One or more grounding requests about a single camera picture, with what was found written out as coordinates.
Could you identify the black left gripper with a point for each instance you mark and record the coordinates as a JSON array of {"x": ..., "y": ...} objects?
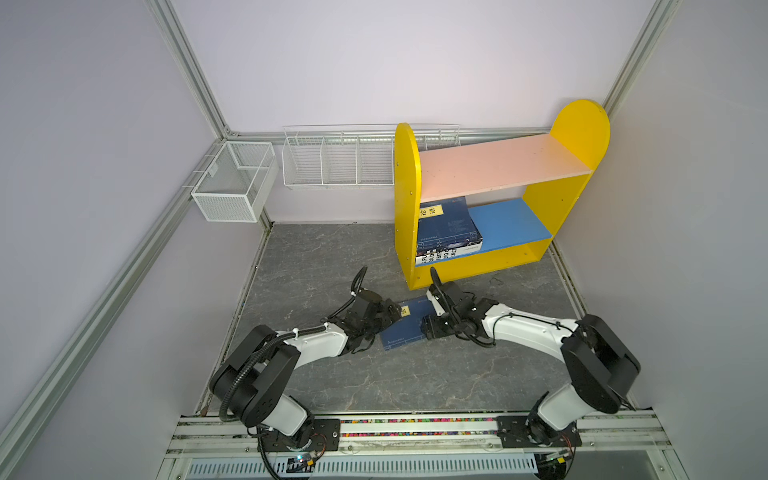
[{"x": 386, "y": 320}]

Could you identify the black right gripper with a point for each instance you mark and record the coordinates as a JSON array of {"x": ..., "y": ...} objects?
[{"x": 429, "y": 328}]

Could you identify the blue book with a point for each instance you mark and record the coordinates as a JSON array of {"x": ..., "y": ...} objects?
[
  {"x": 449, "y": 246},
  {"x": 445, "y": 224},
  {"x": 408, "y": 329}
]

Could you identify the white booklet black text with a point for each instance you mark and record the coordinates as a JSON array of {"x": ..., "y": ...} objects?
[{"x": 438, "y": 258}]

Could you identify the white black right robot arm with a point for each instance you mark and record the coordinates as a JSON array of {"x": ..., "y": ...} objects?
[{"x": 601, "y": 368}]

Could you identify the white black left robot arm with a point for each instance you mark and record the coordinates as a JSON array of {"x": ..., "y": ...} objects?
[{"x": 251, "y": 382}]

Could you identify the yellow pink blue bookshelf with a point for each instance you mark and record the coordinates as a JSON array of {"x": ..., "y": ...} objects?
[{"x": 552, "y": 169}]

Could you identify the white mesh box basket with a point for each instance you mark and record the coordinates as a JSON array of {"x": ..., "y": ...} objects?
[{"x": 236, "y": 185}]

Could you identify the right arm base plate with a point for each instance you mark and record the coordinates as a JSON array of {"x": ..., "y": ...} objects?
[{"x": 515, "y": 432}]

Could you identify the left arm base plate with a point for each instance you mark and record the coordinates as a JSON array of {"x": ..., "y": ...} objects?
[{"x": 315, "y": 434}]

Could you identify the white wire rack basket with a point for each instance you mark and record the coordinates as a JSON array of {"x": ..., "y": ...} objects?
[{"x": 339, "y": 156}]

